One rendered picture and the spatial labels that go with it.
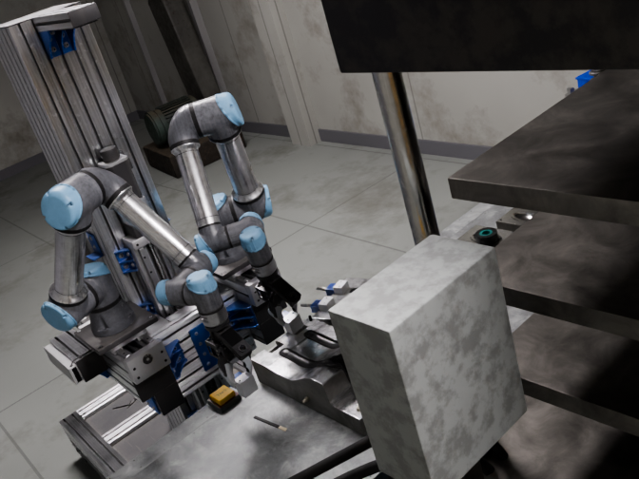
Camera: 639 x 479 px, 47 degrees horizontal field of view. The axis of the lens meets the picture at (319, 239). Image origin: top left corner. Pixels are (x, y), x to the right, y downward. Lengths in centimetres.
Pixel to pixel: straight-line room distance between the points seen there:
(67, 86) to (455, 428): 170
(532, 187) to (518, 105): 389
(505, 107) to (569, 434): 368
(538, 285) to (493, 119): 396
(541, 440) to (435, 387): 67
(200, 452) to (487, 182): 122
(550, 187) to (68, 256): 140
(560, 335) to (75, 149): 164
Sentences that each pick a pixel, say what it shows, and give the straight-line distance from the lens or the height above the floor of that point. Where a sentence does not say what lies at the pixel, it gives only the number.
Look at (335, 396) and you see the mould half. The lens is 216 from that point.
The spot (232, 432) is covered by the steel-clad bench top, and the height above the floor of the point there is 80.
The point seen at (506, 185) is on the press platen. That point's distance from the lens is 150.
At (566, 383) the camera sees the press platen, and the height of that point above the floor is 104.
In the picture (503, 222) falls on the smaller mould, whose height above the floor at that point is 86.
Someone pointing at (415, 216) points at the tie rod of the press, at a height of 147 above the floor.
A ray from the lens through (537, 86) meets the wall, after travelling 520.
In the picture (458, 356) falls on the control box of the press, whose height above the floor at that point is 132.
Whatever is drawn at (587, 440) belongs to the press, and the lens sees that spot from 200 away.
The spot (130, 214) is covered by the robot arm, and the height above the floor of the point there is 146.
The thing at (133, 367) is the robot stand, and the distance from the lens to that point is 248.
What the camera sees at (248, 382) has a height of 94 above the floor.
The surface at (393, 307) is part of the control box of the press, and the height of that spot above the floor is 147.
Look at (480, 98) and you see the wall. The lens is 554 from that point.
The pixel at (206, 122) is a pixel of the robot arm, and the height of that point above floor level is 159.
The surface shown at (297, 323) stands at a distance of 244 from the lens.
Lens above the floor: 215
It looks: 25 degrees down
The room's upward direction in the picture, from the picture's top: 17 degrees counter-clockwise
